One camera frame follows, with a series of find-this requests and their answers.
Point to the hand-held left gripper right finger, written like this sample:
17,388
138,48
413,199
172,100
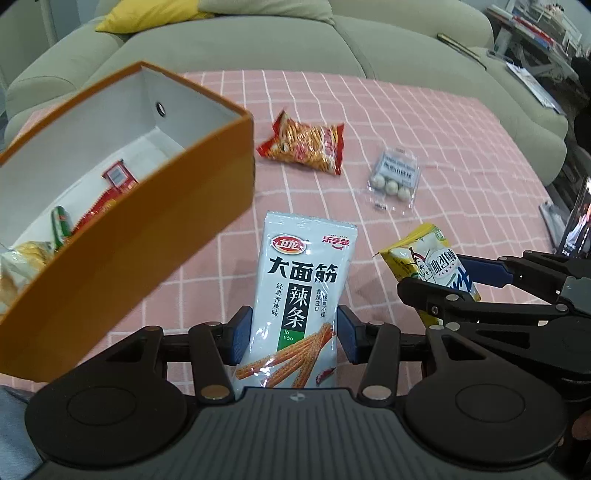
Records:
346,337

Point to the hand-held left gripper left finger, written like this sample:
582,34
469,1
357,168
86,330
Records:
240,333

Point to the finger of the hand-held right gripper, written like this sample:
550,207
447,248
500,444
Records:
438,300
489,271

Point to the yellow white drink packet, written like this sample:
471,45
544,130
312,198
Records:
429,258

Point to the white spicy strip packet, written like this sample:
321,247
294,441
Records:
300,277

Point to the orange cardboard box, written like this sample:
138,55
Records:
138,277

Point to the red snack packet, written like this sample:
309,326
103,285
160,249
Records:
120,175

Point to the small green snack packet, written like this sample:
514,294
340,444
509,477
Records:
61,226

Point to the yellow white bread packet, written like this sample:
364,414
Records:
23,267

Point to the tablet screen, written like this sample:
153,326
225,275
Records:
576,221

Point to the clear packet of white balls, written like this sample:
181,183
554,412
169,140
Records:
392,180

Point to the magazines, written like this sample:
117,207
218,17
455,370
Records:
538,87

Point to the red pretzel stick packet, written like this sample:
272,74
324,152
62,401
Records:
304,143

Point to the dark book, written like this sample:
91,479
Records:
461,48

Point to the pink checked tablecloth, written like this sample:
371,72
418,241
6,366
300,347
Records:
323,92

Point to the grey blue cloth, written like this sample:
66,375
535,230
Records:
14,429

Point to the side shelf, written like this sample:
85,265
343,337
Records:
545,27

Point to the beige sofa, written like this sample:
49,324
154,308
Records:
277,46

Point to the beige cushion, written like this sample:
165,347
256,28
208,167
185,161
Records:
268,10

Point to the yellow cushion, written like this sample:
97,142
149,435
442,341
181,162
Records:
138,16

